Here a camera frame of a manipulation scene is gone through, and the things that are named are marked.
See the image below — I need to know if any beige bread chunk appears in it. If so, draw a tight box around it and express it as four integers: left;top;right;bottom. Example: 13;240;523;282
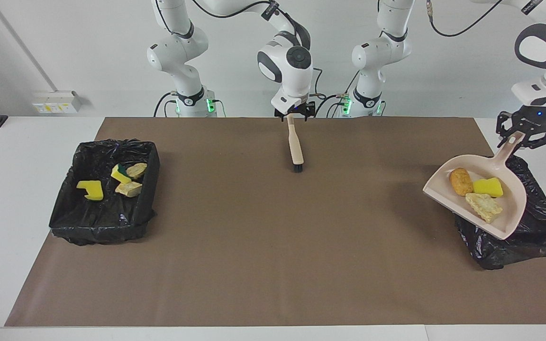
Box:
465;193;503;224

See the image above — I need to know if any pink brush with black bristles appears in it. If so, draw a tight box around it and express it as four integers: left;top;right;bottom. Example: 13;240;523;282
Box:
286;114;305;172

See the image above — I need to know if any grey wall conduit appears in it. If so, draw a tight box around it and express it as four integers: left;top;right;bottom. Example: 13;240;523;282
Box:
0;0;59;93

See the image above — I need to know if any black base power cable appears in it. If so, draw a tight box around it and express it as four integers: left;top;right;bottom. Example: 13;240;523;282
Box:
315;92;388;118
154;92;227;118

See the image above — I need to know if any white wall outlet box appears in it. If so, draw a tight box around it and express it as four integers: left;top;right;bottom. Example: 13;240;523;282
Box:
33;91;82;114

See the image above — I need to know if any croissant piece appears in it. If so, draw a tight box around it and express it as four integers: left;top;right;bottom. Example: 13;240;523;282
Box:
115;181;143;198
126;162;148;179

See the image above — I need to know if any small yellow green sponge piece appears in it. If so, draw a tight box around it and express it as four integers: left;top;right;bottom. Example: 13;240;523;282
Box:
110;164;132;185

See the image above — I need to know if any black bag lined bin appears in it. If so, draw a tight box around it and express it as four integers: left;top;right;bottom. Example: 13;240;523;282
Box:
454;154;546;270
49;139;161;246

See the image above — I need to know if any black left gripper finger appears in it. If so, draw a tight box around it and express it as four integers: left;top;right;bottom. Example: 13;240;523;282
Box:
496;112;519;144
519;127;546;150

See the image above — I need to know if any notched yellow sponge piece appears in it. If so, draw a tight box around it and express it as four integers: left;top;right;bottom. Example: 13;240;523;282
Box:
76;180;104;201

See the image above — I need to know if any brown table mat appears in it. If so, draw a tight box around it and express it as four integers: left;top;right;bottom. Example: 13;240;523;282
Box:
5;117;546;327

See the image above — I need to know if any brown bread roll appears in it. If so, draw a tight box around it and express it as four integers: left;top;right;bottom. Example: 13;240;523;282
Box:
449;168;474;196

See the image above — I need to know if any pink plastic dustpan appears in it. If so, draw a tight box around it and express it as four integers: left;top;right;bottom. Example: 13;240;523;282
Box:
423;132;528;240

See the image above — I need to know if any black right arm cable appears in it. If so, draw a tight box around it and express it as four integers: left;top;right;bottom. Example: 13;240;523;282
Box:
190;0;325;98

